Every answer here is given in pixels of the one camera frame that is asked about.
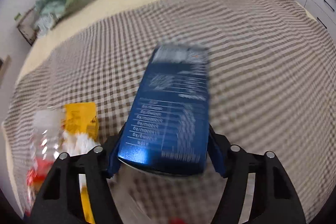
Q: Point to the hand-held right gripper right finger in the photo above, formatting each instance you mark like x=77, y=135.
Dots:
x=218, y=158

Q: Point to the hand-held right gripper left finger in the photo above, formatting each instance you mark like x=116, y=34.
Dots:
x=114, y=158

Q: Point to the yellow snack packet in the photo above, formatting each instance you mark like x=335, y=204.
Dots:
x=81, y=116

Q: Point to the blue carton box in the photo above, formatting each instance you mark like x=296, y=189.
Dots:
x=168, y=113

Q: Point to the clear plastic bottle red label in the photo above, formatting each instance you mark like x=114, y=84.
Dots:
x=44, y=129

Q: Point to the wooden bed with checkered blanket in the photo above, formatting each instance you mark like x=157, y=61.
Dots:
x=236, y=56

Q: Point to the nightstand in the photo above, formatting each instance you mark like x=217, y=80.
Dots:
x=26, y=27

